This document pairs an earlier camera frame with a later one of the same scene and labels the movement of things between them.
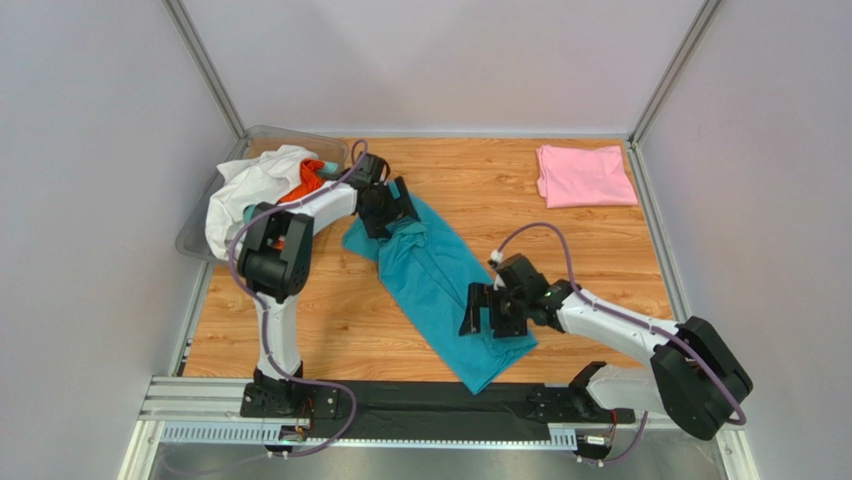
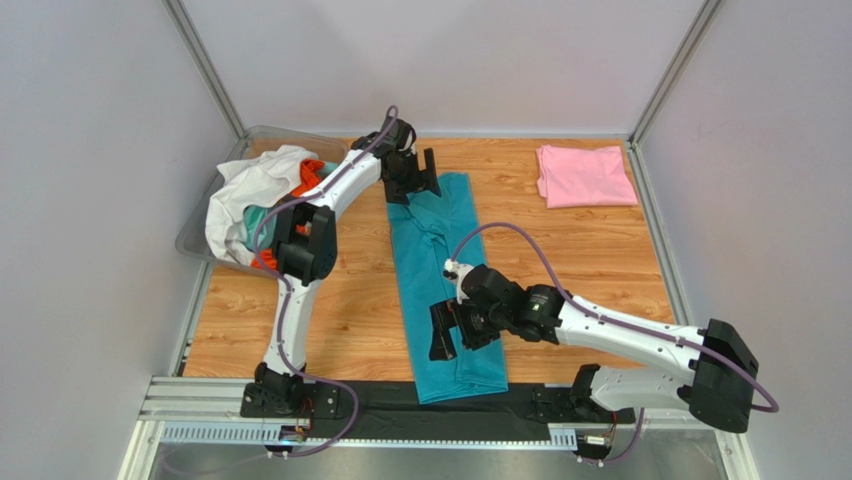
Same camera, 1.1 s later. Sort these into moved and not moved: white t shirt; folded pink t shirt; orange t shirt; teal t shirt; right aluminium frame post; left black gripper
Moved: left black gripper; teal t shirt
Not moved: white t shirt; folded pink t shirt; right aluminium frame post; orange t shirt
